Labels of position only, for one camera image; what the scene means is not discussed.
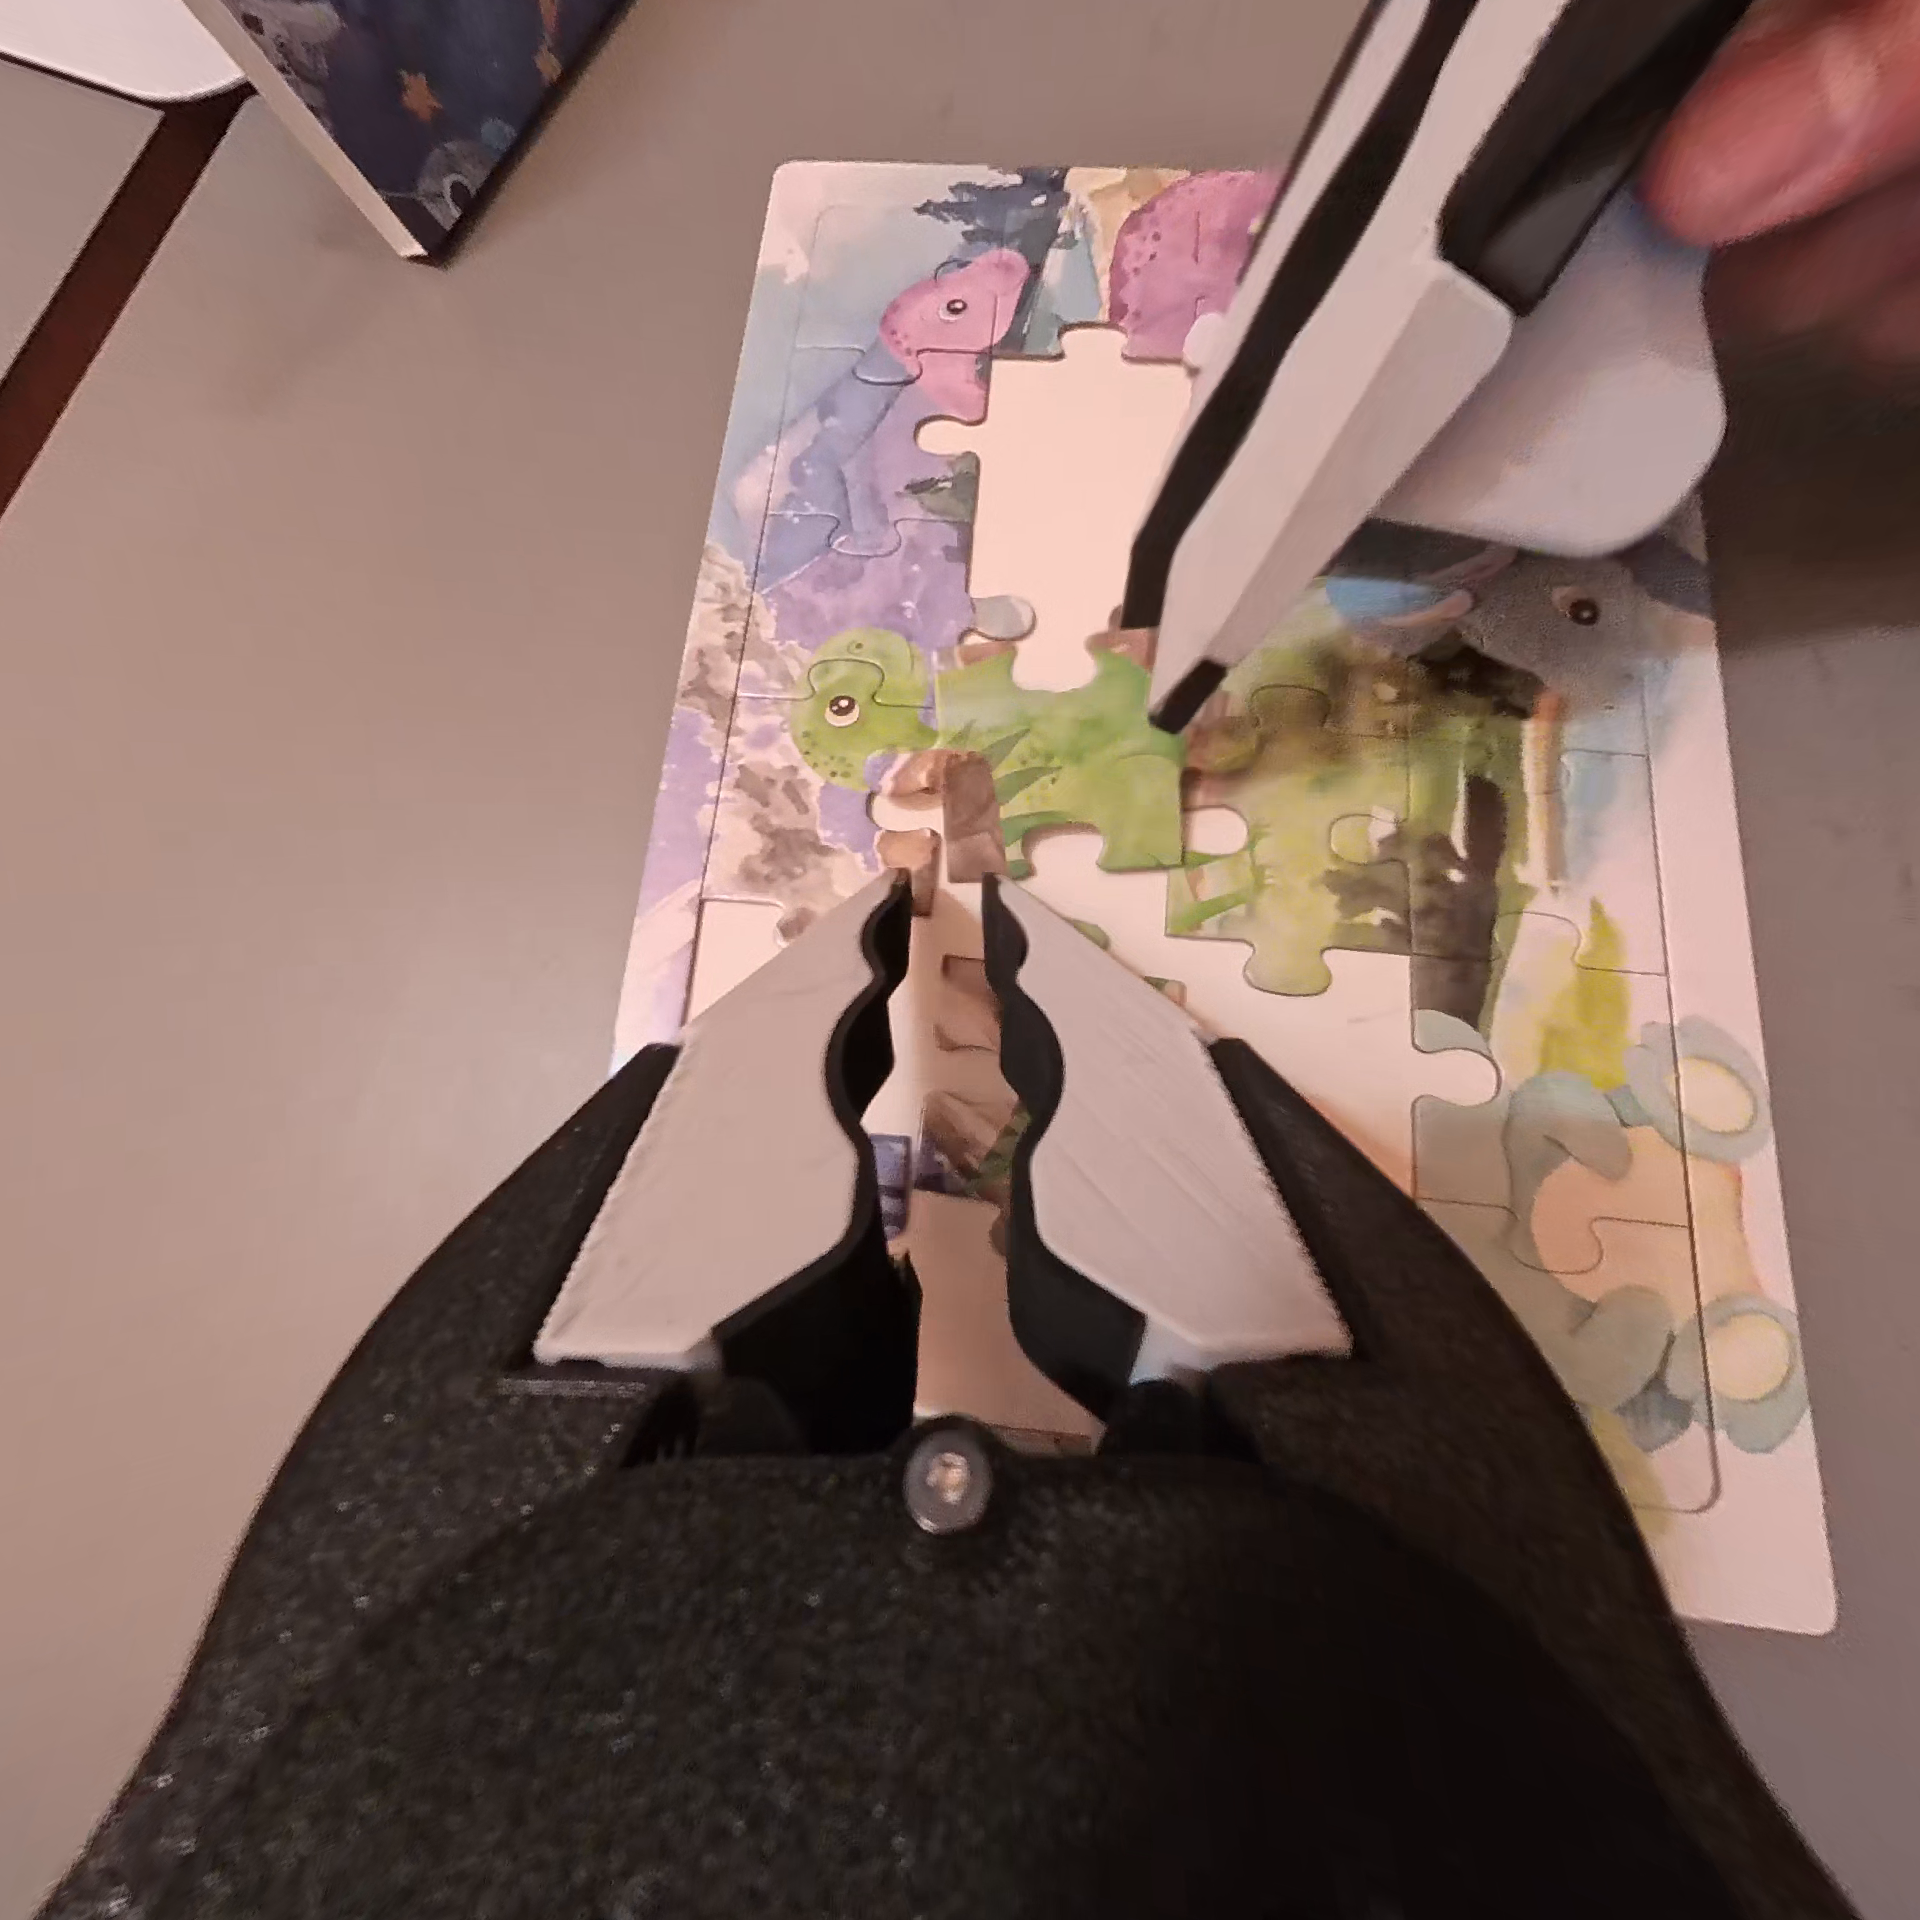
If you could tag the dinosaur puzzle tray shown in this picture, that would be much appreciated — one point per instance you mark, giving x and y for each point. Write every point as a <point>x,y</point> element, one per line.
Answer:
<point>1049,481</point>

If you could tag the colourful puzzle box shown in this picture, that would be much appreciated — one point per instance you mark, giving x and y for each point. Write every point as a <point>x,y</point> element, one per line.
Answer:
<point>435,105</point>

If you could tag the group of assembled puzzle pieces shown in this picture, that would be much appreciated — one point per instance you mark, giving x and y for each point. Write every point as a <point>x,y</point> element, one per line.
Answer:
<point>1349,780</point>

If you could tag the white stand base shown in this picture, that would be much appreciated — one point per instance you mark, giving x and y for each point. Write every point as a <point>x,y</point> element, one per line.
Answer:
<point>105,37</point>

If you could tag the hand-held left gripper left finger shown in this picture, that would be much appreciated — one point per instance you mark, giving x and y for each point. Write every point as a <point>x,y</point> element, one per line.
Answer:
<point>704,1185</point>

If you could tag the grey desk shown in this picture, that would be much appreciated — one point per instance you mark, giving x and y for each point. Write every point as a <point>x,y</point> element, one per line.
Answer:
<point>375,751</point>

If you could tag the blue purple puzzle piece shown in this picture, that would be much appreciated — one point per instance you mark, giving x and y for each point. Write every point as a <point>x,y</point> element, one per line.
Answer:
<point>855,481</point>

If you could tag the green grass puzzle piece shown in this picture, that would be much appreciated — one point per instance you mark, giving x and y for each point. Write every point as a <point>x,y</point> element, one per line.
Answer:
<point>1277,900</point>

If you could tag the green and brown puzzle piece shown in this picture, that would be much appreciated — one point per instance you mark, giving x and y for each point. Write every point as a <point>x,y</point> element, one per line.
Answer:
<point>975,1109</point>

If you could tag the person's right hand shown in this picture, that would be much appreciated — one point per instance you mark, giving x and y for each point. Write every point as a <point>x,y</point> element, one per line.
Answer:
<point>1800,105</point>

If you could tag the pink dinosaur head puzzle piece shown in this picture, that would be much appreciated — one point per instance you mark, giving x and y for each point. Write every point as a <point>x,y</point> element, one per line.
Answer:
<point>944,307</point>

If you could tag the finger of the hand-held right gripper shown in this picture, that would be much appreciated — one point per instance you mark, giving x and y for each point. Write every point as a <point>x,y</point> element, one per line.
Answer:
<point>1349,421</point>
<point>1245,329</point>

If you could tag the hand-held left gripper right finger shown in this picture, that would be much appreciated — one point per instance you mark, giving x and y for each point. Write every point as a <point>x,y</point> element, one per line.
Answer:
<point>1184,1200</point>

